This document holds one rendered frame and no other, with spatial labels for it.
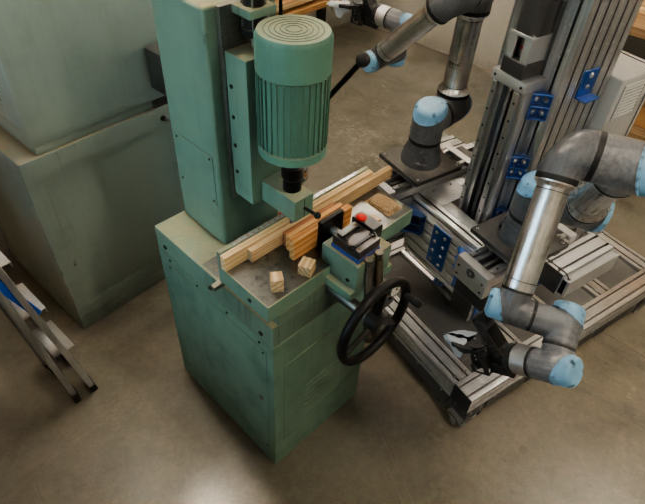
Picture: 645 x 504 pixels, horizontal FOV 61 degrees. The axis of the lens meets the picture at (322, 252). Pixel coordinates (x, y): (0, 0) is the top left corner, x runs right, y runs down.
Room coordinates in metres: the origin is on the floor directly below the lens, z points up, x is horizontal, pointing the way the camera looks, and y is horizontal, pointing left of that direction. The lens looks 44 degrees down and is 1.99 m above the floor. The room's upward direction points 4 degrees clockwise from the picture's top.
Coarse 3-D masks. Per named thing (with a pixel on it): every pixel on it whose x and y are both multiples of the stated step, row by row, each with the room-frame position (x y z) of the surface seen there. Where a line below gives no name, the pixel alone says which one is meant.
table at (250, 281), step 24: (384, 192) 1.43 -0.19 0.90; (384, 216) 1.31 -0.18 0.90; (408, 216) 1.34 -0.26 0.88; (240, 264) 1.06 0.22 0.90; (264, 264) 1.07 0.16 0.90; (288, 264) 1.08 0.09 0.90; (240, 288) 0.99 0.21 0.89; (264, 288) 0.98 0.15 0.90; (288, 288) 0.99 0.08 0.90; (312, 288) 1.03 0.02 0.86; (336, 288) 1.04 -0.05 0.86; (360, 288) 1.03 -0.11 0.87; (264, 312) 0.92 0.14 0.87
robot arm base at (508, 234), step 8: (504, 216) 1.38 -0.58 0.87; (512, 216) 1.34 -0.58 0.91; (504, 224) 1.35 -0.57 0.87; (512, 224) 1.33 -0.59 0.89; (520, 224) 1.31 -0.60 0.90; (496, 232) 1.36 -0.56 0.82; (504, 232) 1.33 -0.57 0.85; (512, 232) 1.31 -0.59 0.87; (504, 240) 1.31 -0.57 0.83; (512, 240) 1.30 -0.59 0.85; (512, 248) 1.29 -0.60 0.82
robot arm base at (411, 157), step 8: (408, 144) 1.74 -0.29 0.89; (416, 144) 1.71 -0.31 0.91; (408, 152) 1.72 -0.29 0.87; (416, 152) 1.71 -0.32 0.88; (424, 152) 1.70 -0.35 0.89; (432, 152) 1.71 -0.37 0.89; (440, 152) 1.76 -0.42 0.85; (408, 160) 1.71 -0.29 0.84; (416, 160) 1.70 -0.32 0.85; (424, 160) 1.69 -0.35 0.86; (432, 160) 1.70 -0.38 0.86; (440, 160) 1.73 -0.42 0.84; (416, 168) 1.69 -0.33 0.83; (424, 168) 1.68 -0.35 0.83; (432, 168) 1.69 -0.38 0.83
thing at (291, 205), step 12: (264, 180) 1.23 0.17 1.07; (276, 180) 1.23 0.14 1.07; (264, 192) 1.22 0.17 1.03; (276, 192) 1.19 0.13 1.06; (300, 192) 1.18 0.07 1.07; (312, 192) 1.19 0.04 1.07; (276, 204) 1.19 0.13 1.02; (288, 204) 1.15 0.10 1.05; (300, 204) 1.15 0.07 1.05; (312, 204) 1.18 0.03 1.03; (288, 216) 1.15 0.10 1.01; (300, 216) 1.15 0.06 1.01
